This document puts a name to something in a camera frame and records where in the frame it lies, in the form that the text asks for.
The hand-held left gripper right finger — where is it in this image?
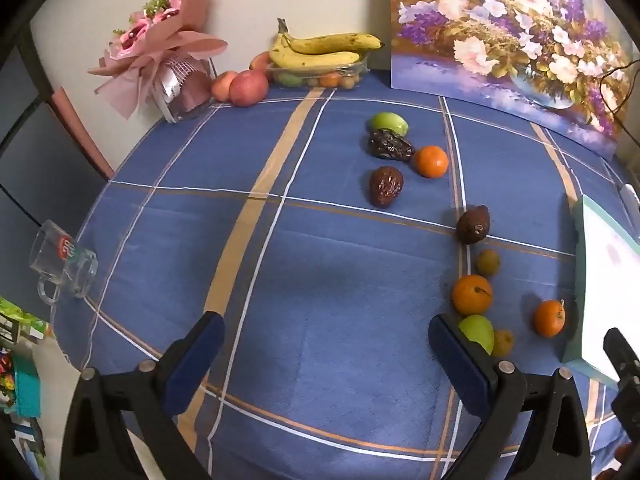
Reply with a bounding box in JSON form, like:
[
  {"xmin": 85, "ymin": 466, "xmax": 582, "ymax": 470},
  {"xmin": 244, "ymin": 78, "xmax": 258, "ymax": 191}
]
[{"xmin": 429, "ymin": 312, "xmax": 597, "ymax": 480}]

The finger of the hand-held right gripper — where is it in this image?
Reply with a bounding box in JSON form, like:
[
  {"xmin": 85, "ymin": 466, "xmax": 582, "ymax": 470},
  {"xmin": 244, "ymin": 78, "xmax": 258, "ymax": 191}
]
[{"xmin": 602, "ymin": 327, "xmax": 640, "ymax": 461}]

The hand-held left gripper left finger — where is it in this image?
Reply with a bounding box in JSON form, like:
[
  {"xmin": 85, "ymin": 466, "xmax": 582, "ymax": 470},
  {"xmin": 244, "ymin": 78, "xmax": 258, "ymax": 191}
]
[{"xmin": 59, "ymin": 311, "xmax": 226, "ymax": 480}]

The light green apple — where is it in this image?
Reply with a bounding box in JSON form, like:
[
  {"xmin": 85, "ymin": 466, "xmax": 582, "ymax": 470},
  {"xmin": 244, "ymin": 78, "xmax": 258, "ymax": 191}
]
[{"xmin": 459, "ymin": 314, "xmax": 496, "ymax": 356}]

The small yellow round fruit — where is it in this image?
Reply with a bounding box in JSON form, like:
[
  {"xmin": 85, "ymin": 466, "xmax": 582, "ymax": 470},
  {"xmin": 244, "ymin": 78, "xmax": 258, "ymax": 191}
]
[{"xmin": 491, "ymin": 329, "xmax": 515, "ymax": 358}]

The small olive round fruit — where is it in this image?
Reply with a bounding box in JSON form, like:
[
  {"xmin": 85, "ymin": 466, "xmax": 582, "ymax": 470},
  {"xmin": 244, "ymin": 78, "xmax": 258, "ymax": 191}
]
[{"xmin": 475, "ymin": 249, "xmax": 501, "ymax": 277}]

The white tray teal rim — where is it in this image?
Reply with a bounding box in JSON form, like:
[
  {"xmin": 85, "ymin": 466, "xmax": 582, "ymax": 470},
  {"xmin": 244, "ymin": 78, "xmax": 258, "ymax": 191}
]
[{"xmin": 562, "ymin": 195, "xmax": 640, "ymax": 388}]

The dark brown avocado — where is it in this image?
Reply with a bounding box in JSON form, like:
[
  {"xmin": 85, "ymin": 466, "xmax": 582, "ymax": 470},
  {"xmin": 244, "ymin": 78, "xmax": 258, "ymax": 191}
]
[{"xmin": 456, "ymin": 204, "xmax": 491, "ymax": 246}]

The reddish brown wrinkled fruit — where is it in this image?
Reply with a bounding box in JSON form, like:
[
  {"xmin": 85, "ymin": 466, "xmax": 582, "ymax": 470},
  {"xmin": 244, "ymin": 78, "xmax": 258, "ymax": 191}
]
[{"xmin": 369, "ymin": 166, "xmax": 404, "ymax": 208}]

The black wrinkled dried fruit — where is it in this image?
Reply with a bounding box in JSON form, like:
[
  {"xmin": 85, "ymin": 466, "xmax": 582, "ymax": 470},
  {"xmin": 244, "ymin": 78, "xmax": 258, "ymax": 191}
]
[{"xmin": 367, "ymin": 130, "xmax": 416, "ymax": 162}]

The green mango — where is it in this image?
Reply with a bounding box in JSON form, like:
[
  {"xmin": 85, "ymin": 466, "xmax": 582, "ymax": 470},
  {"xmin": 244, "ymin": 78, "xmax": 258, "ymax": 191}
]
[{"xmin": 370, "ymin": 112, "xmax": 409, "ymax": 136}]

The blue plaid tablecloth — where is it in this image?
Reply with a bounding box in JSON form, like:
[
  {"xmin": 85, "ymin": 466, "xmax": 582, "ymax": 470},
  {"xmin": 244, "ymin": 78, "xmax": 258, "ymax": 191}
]
[{"xmin": 50, "ymin": 82, "xmax": 640, "ymax": 480}]

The glass mug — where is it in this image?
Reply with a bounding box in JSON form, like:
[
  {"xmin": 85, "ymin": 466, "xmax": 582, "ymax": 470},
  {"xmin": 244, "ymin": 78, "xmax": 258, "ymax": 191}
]
[{"xmin": 29, "ymin": 220, "xmax": 98, "ymax": 306}]

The teal printed packet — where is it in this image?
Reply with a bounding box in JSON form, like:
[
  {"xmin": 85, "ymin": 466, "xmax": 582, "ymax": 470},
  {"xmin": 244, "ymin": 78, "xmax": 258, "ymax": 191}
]
[{"xmin": 12, "ymin": 355, "xmax": 45, "ymax": 418}]

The green printed carton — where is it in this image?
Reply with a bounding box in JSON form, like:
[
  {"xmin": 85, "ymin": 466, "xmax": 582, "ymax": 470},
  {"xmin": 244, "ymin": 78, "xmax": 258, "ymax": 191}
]
[{"xmin": 0, "ymin": 296, "xmax": 53, "ymax": 351}]

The small white device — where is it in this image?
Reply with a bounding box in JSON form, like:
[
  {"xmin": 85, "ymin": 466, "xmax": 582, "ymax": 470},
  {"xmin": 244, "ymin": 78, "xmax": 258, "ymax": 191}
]
[{"xmin": 617, "ymin": 184, "xmax": 640, "ymax": 211}]

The pale orange peach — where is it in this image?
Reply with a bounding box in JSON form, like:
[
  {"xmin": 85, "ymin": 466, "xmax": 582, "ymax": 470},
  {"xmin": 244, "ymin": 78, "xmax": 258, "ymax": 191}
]
[{"xmin": 210, "ymin": 71, "xmax": 238, "ymax": 103}]

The clear plastic fruit container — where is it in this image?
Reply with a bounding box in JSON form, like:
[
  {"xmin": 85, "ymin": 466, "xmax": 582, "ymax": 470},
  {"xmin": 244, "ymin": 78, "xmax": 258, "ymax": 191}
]
[{"xmin": 267, "ymin": 55, "xmax": 370, "ymax": 90}]

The pink wrapped flower bouquet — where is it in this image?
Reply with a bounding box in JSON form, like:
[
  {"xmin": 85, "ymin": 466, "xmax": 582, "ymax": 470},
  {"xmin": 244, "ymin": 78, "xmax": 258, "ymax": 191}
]
[{"xmin": 87, "ymin": 0, "xmax": 228, "ymax": 123}]

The flower painting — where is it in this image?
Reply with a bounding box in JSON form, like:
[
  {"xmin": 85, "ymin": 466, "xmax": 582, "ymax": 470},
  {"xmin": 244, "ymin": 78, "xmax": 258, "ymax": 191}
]
[{"xmin": 386, "ymin": 0, "xmax": 633, "ymax": 161}]

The black cable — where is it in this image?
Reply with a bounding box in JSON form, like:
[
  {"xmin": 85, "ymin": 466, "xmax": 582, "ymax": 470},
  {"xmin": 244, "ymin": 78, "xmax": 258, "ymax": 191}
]
[{"xmin": 597, "ymin": 57, "xmax": 640, "ymax": 161}]

